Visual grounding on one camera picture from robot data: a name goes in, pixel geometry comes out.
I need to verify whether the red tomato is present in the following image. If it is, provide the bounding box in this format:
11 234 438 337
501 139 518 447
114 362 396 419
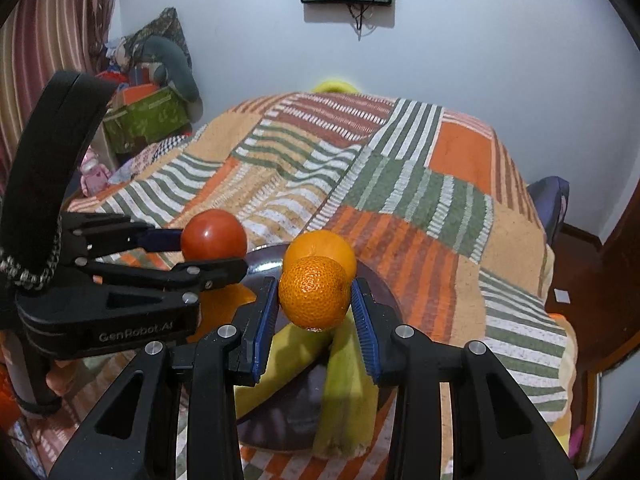
180 209 247 261

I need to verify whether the small orange tangerine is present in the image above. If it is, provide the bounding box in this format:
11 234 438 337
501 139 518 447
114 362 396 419
278 256 350 332

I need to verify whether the large yellow-green banana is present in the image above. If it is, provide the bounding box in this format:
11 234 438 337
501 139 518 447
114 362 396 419
311 315 378 460

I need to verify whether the orange with sticker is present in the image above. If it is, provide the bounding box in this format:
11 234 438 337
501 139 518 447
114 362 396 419
186 284 256 344

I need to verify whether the pink toy figure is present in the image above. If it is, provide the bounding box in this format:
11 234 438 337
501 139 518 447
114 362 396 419
79 146 111 197

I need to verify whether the green cardboard box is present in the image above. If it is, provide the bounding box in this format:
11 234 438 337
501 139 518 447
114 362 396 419
102 87 190 154

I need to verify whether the orange on plate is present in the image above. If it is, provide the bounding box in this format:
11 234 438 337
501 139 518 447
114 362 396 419
282 230 357 281

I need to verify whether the dark round plate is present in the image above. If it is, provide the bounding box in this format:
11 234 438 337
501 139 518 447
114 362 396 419
234 242 404 453

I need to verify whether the grey plush toy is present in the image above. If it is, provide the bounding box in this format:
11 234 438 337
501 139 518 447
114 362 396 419
128 35 200 103

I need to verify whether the striped curtain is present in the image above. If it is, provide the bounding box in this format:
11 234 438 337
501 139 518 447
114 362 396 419
1 0 114 171

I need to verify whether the striped patchwork bedspread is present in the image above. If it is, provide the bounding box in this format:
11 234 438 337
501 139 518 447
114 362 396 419
29 90 580 480

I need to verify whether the yellow pillow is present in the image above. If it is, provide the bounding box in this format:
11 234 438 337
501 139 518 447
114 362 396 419
311 79 359 94

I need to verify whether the blue bag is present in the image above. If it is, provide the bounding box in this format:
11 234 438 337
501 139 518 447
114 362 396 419
527 176 570 246

